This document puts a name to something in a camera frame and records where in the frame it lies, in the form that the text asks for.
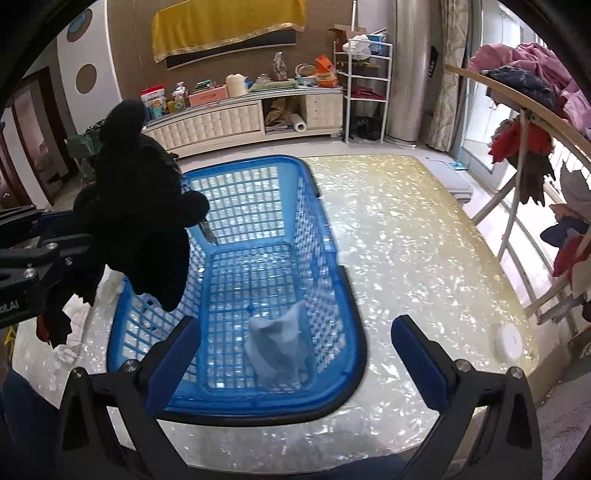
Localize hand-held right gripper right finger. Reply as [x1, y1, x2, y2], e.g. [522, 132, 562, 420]
[392, 315, 543, 480]

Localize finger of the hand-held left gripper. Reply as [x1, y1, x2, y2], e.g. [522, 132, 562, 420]
[0, 233, 95, 291]
[0, 208, 77, 244]

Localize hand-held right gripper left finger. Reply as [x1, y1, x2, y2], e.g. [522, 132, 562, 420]
[58, 316, 204, 480]

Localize dark cloth with red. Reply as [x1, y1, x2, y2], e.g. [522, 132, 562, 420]
[36, 295, 77, 349]

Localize light grey sock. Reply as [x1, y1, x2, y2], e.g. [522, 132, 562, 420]
[244, 300, 311, 385]

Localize black knit cloth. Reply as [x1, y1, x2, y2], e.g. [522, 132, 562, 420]
[73, 99, 211, 312]

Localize blue plastic basket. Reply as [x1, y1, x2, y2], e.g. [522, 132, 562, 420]
[106, 155, 369, 422]

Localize white cloth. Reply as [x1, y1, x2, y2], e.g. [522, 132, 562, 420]
[53, 272, 126, 363]

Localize white round disc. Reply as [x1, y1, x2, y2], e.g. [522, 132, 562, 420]
[489, 322, 526, 361]

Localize green plastic bag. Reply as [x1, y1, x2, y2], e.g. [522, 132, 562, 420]
[66, 119, 110, 161]

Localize blue denim pants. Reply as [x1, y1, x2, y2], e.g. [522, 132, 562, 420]
[0, 367, 63, 480]

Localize white red snack bag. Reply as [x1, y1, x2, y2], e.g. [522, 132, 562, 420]
[140, 85, 169, 119]

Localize grey floor mat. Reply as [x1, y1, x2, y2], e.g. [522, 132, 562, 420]
[424, 156, 475, 202]

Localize cream tufted tv cabinet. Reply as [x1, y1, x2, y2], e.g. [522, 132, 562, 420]
[142, 87, 345, 158]

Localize pink box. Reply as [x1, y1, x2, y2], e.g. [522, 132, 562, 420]
[187, 86, 230, 108]

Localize wooden clothes rack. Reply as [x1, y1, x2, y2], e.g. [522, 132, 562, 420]
[444, 64, 591, 326]

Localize cream canister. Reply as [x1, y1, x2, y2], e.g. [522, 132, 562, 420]
[225, 72, 249, 98]

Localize brown cloth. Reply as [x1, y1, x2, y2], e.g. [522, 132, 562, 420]
[264, 98, 295, 128]

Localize red tray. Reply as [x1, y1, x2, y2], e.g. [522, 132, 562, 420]
[350, 85, 389, 101]

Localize black television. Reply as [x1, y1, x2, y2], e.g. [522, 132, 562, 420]
[165, 32, 297, 71]

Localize white metal shelf rack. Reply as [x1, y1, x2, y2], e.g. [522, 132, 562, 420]
[333, 39, 394, 143]

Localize yellow cloth cover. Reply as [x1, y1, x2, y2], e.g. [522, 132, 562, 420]
[151, 0, 308, 64]

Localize green folded cloth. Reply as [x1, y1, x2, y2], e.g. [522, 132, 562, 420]
[246, 78, 299, 94]

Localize patterned curtain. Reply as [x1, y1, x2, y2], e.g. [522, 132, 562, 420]
[424, 0, 471, 153]

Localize silver column air conditioner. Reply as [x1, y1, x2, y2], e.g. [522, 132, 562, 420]
[385, 0, 440, 147]

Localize navy patterned cloth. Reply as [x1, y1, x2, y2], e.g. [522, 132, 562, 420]
[479, 65, 568, 112]

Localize orange bag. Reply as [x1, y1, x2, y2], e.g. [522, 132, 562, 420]
[314, 54, 337, 89]

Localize white plastic bag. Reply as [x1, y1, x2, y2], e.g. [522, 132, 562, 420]
[342, 34, 373, 60]

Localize pink clothes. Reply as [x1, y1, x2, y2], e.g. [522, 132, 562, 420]
[468, 41, 591, 132]

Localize cardboard box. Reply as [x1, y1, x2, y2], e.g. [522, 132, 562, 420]
[328, 23, 371, 43]

